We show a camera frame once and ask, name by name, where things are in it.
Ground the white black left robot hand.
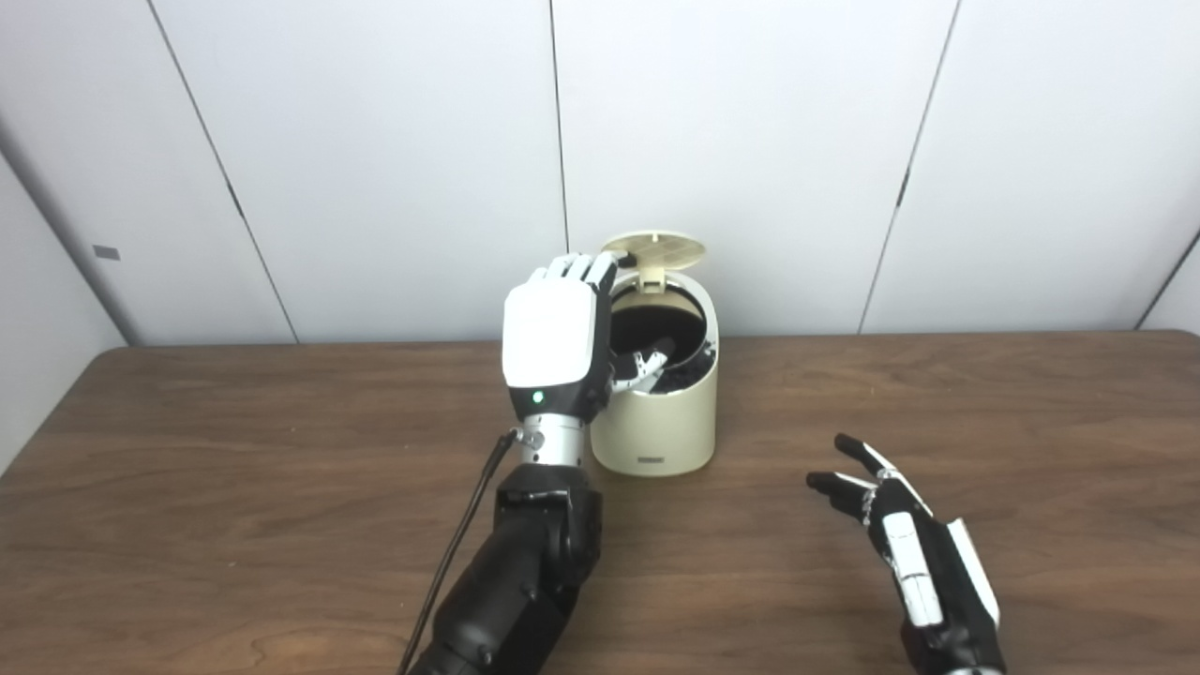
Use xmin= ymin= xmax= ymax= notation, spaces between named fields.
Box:
xmin=502 ymin=253 xmax=676 ymax=421

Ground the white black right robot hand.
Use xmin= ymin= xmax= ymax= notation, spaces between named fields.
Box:
xmin=806 ymin=433 xmax=1009 ymax=675

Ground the cream round bin lid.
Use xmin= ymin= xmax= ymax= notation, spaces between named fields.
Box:
xmin=601 ymin=230 xmax=707 ymax=288

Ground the cream-colored round bin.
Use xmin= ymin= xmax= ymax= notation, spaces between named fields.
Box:
xmin=589 ymin=230 xmax=721 ymax=477

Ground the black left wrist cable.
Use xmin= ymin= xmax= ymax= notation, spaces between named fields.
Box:
xmin=396 ymin=429 xmax=522 ymax=675

